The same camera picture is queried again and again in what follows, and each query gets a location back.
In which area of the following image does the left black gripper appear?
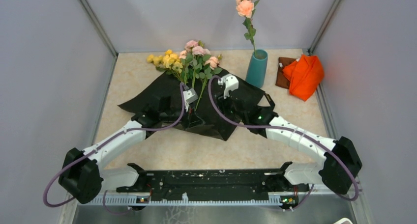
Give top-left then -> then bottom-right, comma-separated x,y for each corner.
161,100 -> 206,130

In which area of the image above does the black wrapping paper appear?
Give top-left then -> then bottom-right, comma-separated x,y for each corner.
119,74 -> 265,141

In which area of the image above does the yellow flower bunch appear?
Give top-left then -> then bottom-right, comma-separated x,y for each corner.
146,50 -> 188,84

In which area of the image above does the pink flower bunch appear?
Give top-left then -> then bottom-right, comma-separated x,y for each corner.
178,40 -> 222,108

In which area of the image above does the black ribbon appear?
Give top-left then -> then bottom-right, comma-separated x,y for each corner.
264,93 -> 275,111

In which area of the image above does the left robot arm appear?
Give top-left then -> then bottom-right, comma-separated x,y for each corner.
54,89 -> 198,204

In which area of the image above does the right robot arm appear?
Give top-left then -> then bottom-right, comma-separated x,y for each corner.
213,94 -> 362,200

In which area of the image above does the teal ceramic vase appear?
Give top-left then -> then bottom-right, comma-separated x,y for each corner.
245,50 -> 268,88

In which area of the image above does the peach rose stem in vase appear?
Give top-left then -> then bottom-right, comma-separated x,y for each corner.
236,0 -> 259,54

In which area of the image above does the brown cloth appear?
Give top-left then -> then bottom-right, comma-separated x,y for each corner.
275,57 -> 296,89

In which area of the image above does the orange cloth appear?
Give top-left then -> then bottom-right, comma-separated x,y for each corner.
283,55 -> 325,101

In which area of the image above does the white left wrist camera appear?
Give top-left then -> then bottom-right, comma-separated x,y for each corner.
183,88 -> 198,112

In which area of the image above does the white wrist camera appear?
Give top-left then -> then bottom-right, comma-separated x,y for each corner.
183,88 -> 198,112
217,74 -> 239,99

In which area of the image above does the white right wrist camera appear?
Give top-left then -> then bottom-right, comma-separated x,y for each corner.
217,74 -> 239,99

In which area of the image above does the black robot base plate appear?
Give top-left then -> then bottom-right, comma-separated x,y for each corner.
116,163 -> 310,201

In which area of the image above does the grey cable duct rail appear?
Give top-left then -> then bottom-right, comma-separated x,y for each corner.
86,194 -> 298,207

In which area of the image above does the left aluminium frame post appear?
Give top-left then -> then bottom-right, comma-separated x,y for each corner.
78,0 -> 118,57

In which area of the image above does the aluminium frame post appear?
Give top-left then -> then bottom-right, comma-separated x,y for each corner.
307,0 -> 343,56
78,0 -> 118,57

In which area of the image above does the right aluminium frame post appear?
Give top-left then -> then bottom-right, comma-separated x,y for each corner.
307,0 -> 343,56

